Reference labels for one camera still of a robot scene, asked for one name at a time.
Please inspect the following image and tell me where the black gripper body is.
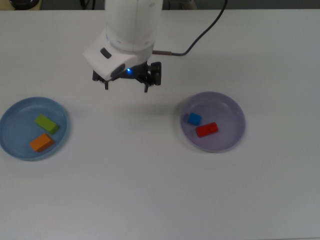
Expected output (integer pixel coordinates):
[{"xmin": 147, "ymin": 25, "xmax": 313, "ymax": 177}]
[{"xmin": 113, "ymin": 63, "xmax": 151, "ymax": 80}]

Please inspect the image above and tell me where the blue block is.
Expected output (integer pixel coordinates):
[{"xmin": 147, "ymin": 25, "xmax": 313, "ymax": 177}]
[{"xmin": 187, "ymin": 112, "xmax": 202, "ymax": 126}]

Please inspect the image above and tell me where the green block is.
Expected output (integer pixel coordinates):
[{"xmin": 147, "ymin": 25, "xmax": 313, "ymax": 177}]
[{"xmin": 34, "ymin": 114, "xmax": 60, "ymax": 135}]

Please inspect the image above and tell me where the red cylinder block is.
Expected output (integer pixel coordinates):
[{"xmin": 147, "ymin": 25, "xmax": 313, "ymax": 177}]
[{"xmin": 195, "ymin": 121, "xmax": 219, "ymax": 138}]

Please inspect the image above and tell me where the orange block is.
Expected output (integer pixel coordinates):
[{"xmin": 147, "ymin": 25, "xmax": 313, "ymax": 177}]
[{"xmin": 29, "ymin": 133, "xmax": 55, "ymax": 153}]

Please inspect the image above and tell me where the purple plate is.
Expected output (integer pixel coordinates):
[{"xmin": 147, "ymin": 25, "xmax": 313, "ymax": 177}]
[{"xmin": 180, "ymin": 91, "xmax": 247, "ymax": 154}]

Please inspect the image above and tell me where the blue plate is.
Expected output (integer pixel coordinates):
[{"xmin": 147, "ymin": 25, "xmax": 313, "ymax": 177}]
[{"xmin": 0, "ymin": 96, "xmax": 69, "ymax": 162}]

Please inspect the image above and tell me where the black rounded object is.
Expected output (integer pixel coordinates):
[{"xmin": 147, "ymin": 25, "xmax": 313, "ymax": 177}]
[{"xmin": 9, "ymin": 0, "xmax": 40, "ymax": 6}]

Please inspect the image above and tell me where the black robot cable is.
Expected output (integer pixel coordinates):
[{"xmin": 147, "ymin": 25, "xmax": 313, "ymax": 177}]
[{"xmin": 152, "ymin": 0, "xmax": 228, "ymax": 57}]

